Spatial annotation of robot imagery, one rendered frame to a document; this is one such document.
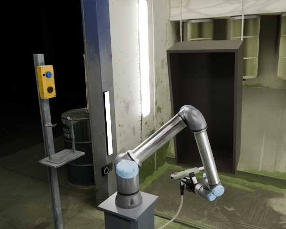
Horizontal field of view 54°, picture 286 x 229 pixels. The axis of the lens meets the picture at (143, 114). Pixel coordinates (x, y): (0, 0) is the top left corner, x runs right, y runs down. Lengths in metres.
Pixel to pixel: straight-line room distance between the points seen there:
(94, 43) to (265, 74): 2.26
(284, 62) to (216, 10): 0.97
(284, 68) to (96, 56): 2.06
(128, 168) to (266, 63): 2.57
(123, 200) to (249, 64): 2.32
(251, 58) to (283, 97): 0.66
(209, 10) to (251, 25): 0.51
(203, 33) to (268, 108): 1.24
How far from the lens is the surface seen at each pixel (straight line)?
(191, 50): 2.44
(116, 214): 1.93
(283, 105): 3.86
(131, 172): 1.86
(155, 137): 2.02
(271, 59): 3.91
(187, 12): 3.73
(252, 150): 3.71
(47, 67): 2.37
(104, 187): 2.97
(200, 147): 2.01
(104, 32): 2.67
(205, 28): 3.74
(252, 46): 3.59
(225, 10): 3.58
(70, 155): 2.47
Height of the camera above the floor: 1.69
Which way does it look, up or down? 14 degrees down
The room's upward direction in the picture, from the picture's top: 2 degrees counter-clockwise
